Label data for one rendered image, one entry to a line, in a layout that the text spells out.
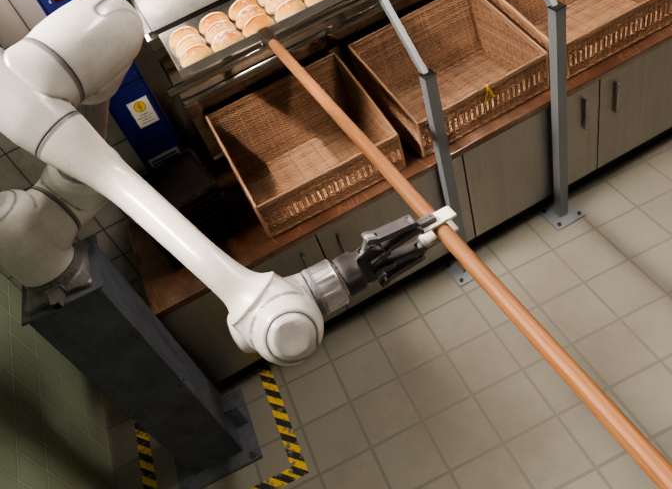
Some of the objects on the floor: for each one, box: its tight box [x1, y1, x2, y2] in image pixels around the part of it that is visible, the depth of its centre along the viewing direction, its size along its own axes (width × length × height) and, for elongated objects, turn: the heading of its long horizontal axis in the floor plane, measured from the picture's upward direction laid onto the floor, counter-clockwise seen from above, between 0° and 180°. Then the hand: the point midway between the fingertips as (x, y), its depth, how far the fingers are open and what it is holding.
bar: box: [167, 0, 586, 287], centre depth 220 cm, size 31×127×118 cm, turn 130°
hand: (437, 226), depth 112 cm, fingers closed on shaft, 3 cm apart
